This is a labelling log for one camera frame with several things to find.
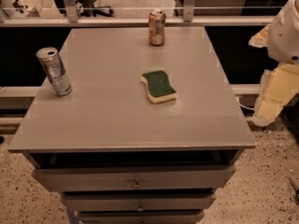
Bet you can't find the green yellow sponge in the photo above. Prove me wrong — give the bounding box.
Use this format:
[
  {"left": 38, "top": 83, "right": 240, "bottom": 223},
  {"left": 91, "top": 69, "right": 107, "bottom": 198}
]
[{"left": 141, "top": 70, "right": 177, "bottom": 104}]

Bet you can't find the bottom grey drawer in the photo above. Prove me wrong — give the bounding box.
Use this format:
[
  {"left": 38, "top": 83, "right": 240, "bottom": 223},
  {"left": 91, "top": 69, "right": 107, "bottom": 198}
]
[{"left": 79, "top": 210, "right": 204, "bottom": 224}]

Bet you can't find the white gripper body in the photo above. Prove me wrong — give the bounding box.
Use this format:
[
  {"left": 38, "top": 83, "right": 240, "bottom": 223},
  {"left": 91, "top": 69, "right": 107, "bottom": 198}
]
[{"left": 267, "top": 0, "right": 299, "bottom": 63}]

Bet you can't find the orange soda can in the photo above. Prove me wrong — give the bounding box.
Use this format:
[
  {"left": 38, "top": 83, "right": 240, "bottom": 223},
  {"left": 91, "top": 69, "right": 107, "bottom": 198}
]
[{"left": 149, "top": 9, "right": 166, "bottom": 46}]

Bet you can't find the grey drawer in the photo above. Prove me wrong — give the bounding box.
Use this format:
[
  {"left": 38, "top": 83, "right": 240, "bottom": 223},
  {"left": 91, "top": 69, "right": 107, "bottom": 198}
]
[
  {"left": 32, "top": 165, "right": 235, "bottom": 192},
  {"left": 62, "top": 193, "right": 216, "bottom": 212},
  {"left": 79, "top": 210, "right": 204, "bottom": 224}
]

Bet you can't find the middle grey drawer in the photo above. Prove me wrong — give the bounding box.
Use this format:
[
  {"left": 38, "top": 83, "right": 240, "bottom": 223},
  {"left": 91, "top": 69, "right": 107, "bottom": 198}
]
[{"left": 62, "top": 193, "right": 216, "bottom": 212}]

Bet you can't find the silver blue redbull can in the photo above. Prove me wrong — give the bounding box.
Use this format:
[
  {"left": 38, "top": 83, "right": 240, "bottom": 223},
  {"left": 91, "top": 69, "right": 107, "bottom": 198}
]
[{"left": 36, "top": 47, "right": 72, "bottom": 96}]

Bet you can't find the grey drawer cabinet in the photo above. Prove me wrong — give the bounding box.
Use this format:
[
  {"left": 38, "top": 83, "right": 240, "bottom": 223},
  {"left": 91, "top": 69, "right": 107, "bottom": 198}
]
[{"left": 7, "top": 26, "right": 257, "bottom": 224}]

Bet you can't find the top grey drawer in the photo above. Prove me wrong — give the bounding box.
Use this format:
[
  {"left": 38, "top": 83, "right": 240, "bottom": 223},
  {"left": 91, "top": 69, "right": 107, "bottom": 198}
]
[{"left": 32, "top": 165, "right": 235, "bottom": 192}]

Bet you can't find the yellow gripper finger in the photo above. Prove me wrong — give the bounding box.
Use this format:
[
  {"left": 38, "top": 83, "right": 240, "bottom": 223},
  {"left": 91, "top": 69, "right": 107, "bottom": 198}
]
[
  {"left": 252, "top": 63, "right": 299, "bottom": 126},
  {"left": 249, "top": 24, "right": 270, "bottom": 48}
]

